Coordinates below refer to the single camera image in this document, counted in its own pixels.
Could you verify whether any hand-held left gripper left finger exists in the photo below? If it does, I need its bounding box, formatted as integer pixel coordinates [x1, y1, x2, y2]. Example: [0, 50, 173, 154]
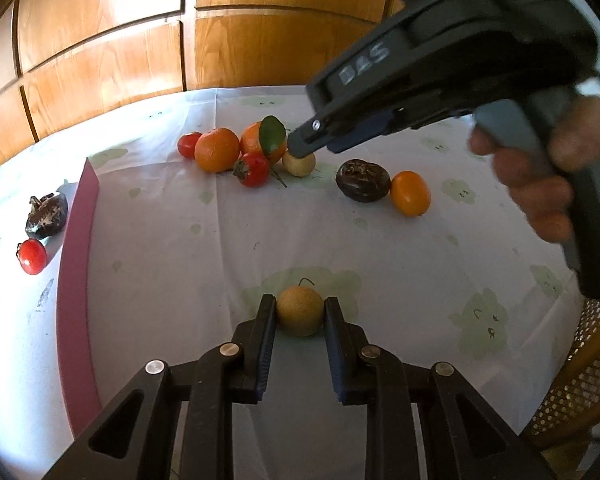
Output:
[40, 294, 281, 480]

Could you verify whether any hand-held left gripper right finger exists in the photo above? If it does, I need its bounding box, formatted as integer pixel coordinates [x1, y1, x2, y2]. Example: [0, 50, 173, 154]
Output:
[323, 296, 556, 480]

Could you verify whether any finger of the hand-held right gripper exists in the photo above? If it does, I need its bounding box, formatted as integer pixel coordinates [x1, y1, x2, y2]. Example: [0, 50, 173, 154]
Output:
[286, 108, 396, 159]

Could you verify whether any small tan round fruit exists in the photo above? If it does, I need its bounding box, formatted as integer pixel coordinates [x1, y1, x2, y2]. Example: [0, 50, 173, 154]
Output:
[281, 150, 317, 178]
[276, 278, 326, 338]

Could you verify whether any small oval orange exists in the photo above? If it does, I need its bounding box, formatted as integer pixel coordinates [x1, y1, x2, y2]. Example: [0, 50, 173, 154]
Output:
[390, 170, 432, 218]

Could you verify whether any red tomato with leafy calyx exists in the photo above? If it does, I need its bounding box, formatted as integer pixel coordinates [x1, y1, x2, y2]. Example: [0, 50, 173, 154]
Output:
[232, 152, 271, 189]

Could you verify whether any large round orange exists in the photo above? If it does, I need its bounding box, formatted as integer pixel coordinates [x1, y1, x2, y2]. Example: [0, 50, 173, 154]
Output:
[194, 128, 241, 174]

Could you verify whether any pink-rimmed shallow box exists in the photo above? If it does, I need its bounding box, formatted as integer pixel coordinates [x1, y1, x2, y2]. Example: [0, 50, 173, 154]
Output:
[0, 156, 103, 480]

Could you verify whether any person's right hand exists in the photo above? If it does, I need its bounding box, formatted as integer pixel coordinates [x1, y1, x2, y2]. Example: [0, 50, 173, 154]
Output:
[467, 96, 600, 247]

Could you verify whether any dark wrinkled passion fruit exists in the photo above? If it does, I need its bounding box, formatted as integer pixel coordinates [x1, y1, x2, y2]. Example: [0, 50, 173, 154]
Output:
[336, 159, 392, 204]
[25, 192, 69, 240]

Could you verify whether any orange with green leaf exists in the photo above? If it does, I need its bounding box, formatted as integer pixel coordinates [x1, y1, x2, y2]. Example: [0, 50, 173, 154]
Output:
[240, 115, 288, 189]

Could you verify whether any white printed tablecloth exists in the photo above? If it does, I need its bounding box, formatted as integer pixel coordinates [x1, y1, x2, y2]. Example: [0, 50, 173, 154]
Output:
[0, 85, 596, 480]

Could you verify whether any wicker chair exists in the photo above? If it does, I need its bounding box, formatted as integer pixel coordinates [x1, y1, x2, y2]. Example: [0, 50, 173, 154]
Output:
[522, 297, 600, 453]

